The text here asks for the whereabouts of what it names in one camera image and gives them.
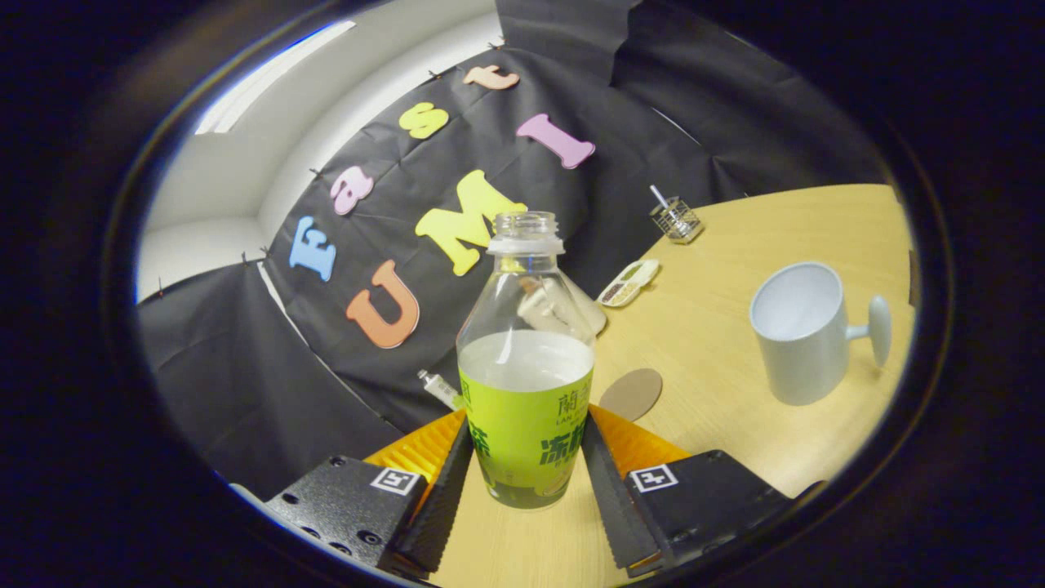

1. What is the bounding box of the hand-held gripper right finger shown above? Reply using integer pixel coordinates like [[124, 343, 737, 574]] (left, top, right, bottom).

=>
[[581, 404, 805, 578]]

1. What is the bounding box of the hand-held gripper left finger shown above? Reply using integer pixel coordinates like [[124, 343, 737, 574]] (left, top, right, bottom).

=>
[[265, 408, 476, 582]]

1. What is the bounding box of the round brown coaster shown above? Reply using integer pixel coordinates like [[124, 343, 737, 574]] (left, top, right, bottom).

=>
[[598, 367, 664, 422]]

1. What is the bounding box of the green label juice bottle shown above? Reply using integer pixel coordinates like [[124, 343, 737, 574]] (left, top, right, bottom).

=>
[[456, 211, 597, 510]]

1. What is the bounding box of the white cup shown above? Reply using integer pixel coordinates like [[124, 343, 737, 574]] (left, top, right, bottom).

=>
[[749, 261, 892, 407]]

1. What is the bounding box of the small white green bottle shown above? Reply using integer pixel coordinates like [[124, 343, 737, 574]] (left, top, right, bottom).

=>
[[417, 369, 465, 412]]

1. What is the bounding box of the wooden table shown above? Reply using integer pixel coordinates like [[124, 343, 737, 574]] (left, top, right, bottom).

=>
[[429, 184, 919, 588]]

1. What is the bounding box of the white toaster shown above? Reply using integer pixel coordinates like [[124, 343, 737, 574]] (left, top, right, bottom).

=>
[[518, 278, 609, 336]]

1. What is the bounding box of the white divided dish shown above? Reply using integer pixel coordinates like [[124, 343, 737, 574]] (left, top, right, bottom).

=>
[[596, 259, 660, 309]]

